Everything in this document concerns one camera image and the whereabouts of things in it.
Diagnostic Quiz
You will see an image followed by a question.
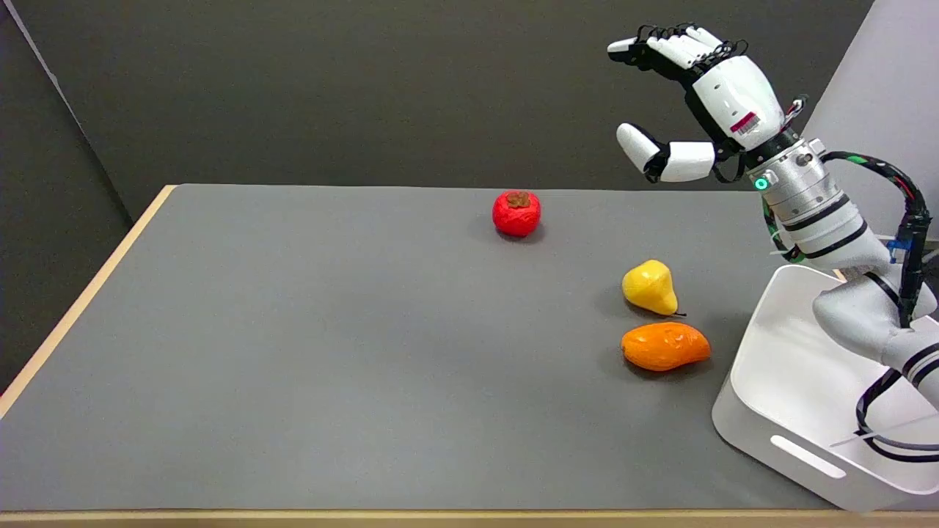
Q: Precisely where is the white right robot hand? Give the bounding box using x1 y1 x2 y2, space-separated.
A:
607 23 800 184

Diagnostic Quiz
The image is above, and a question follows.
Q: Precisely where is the red tomato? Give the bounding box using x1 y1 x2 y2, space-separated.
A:
492 190 543 238

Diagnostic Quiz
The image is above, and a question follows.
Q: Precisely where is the yellow pear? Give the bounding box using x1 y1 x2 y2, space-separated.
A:
622 259 687 318

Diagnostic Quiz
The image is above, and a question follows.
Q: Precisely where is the orange mango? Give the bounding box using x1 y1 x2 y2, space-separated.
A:
621 321 712 373

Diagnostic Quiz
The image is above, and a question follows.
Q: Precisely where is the white plastic bin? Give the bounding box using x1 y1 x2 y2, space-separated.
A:
712 264 939 513

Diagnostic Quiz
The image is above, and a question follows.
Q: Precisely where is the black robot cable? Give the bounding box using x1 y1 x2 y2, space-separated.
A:
822 150 932 329

